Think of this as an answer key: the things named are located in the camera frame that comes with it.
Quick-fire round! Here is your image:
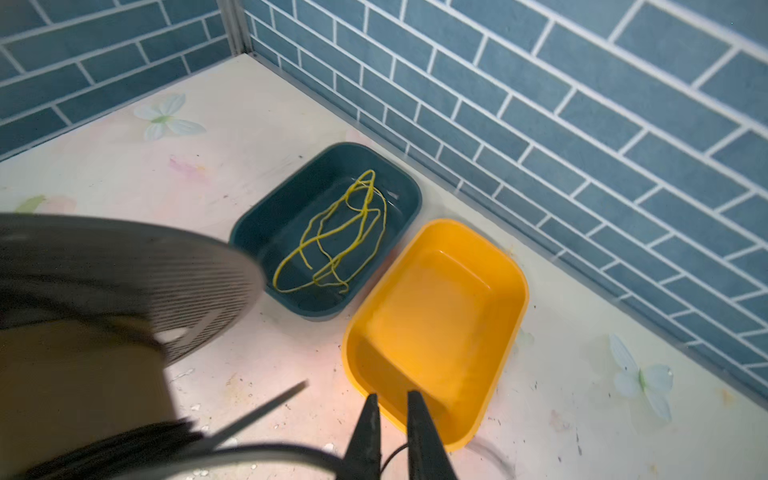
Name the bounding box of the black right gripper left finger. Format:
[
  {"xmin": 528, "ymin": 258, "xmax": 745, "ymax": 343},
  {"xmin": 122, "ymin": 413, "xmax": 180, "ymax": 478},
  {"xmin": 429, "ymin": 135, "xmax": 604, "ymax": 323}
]
[{"xmin": 336, "ymin": 393, "xmax": 382, "ymax": 480}]

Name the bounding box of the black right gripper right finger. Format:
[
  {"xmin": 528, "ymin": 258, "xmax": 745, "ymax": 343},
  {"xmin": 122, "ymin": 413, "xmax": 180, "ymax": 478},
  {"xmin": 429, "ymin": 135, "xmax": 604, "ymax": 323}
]
[{"xmin": 407, "ymin": 390, "xmax": 458, "ymax": 480}]

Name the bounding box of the black long cable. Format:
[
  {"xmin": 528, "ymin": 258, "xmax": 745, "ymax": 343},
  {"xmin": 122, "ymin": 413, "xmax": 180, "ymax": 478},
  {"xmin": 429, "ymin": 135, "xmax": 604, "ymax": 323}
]
[{"xmin": 17, "ymin": 419, "xmax": 415, "ymax": 480}]

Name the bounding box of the dark grey perforated spool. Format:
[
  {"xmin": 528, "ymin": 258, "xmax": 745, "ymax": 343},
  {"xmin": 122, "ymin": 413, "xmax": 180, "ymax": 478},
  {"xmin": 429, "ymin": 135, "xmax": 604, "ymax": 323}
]
[{"xmin": 0, "ymin": 212, "xmax": 310, "ymax": 480}]

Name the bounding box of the yellow plastic bin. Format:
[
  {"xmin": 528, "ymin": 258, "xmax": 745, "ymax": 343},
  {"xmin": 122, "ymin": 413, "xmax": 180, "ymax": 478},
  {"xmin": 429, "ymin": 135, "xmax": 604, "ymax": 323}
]
[{"xmin": 342, "ymin": 219, "xmax": 530, "ymax": 452}]

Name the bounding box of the dark teal plastic bin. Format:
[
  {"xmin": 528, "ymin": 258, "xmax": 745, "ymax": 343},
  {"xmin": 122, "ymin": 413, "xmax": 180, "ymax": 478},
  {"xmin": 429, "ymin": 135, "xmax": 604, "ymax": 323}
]
[{"xmin": 230, "ymin": 143, "xmax": 422, "ymax": 321}]

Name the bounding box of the yellow thin cable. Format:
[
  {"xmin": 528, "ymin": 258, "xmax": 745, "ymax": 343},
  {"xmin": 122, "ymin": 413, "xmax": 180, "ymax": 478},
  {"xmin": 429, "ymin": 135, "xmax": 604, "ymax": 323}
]
[{"xmin": 272, "ymin": 169, "xmax": 389, "ymax": 295}]

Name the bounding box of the aluminium corner post left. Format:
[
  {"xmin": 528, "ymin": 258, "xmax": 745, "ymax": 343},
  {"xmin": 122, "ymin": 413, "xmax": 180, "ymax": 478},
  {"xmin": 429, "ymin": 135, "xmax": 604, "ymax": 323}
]
[{"xmin": 217, "ymin": 0, "xmax": 253, "ymax": 56}]

